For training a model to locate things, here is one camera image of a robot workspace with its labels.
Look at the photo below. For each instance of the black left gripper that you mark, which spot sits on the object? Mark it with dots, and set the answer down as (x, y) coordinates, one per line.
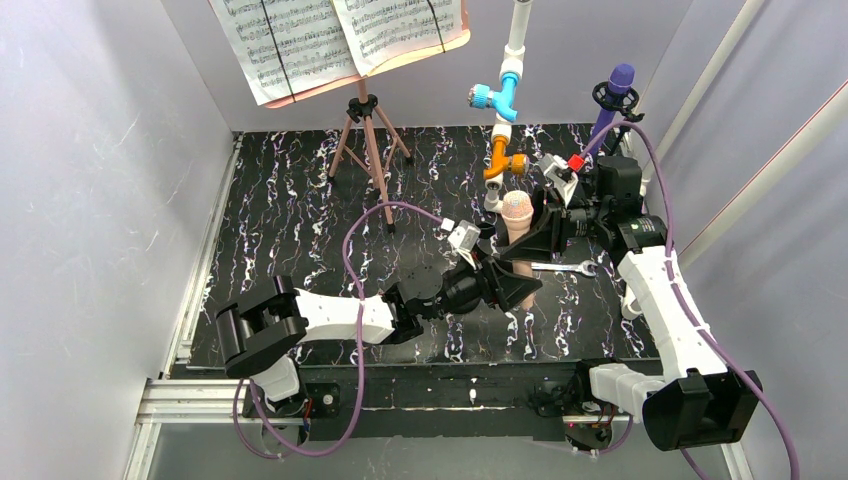
(490, 283)

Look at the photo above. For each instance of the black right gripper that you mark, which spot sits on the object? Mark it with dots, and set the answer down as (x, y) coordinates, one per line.
(561, 223)

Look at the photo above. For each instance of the pink microphone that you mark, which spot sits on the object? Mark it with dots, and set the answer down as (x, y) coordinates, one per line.
(517, 213)

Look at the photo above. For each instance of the black round-base mic stand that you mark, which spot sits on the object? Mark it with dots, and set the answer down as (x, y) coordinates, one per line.
(486, 242)

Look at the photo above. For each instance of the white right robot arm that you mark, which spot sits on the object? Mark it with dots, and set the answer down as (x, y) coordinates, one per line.
(697, 400)

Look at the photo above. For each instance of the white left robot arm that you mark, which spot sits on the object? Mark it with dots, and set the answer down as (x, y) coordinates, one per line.
(257, 330)

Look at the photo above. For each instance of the silver open-end wrench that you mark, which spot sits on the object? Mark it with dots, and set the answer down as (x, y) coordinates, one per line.
(586, 268)

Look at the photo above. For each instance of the orange pipe valve fitting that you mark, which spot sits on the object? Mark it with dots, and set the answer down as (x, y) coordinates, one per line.
(500, 162)

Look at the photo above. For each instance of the purple microphone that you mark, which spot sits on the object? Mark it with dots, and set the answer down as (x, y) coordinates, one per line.
(616, 96)

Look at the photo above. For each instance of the pink tripod music stand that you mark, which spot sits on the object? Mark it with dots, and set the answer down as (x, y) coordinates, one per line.
(362, 109)

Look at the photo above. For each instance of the sheet music book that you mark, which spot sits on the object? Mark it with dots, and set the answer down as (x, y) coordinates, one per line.
(290, 50)

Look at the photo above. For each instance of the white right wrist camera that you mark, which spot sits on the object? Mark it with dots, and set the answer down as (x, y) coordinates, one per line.
(563, 173)

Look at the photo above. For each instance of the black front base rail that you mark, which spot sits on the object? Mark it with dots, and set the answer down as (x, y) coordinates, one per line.
(537, 400)

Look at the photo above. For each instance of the white PVC pipe frame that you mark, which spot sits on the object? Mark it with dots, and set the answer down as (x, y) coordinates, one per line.
(513, 61)

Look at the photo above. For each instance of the white wall pipe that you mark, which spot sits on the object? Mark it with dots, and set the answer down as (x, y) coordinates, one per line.
(702, 44)

